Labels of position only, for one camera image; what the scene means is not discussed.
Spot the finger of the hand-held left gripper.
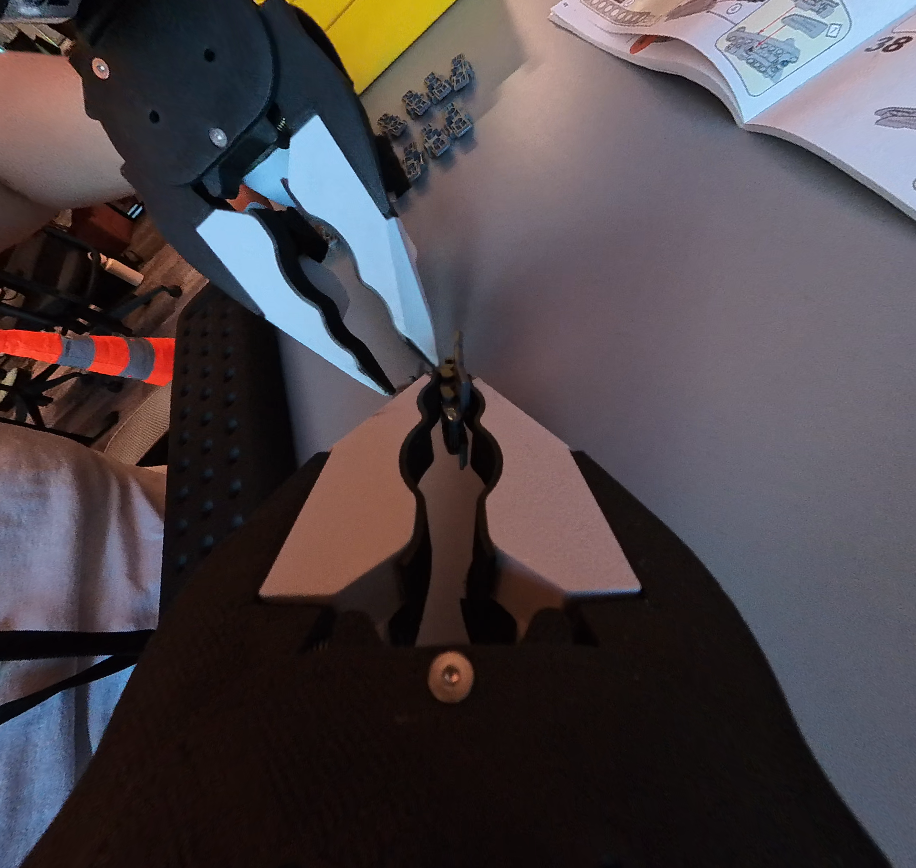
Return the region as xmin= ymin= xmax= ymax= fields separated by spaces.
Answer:
xmin=242 ymin=113 xmax=440 ymax=369
xmin=195 ymin=209 xmax=396 ymax=397

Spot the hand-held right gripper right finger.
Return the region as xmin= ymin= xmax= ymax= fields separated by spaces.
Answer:
xmin=465 ymin=376 xmax=643 ymax=631

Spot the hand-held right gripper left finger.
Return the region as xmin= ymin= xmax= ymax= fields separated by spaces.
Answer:
xmin=258 ymin=374 xmax=434 ymax=645

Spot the group of grey links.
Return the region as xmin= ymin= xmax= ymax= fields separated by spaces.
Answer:
xmin=375 ymin=55 xmax=478 ymax=187

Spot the grey track link chain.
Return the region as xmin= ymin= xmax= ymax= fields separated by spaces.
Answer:
xmin=435 ymin=331 xmax=475 ymax=473

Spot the person's left forearm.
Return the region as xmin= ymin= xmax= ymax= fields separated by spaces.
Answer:
xmin=0 ymin=51 xmax=138 ymax=253

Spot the grey desk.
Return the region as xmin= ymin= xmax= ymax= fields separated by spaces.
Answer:
xmin=275 ymin=0 xmax=916 ymax=868

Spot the orange traffic cone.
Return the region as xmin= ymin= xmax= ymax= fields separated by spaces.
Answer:
xmin=0 ymin=330 xmax=177 ymax=387

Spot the open instruction booklet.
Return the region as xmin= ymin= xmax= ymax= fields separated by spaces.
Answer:
xmin=550 ymin=0 xmax=916 ymax=221

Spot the black harness strap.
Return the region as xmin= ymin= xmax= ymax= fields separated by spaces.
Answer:
xmin=0 ymin=628 xmax=155 ymax=726

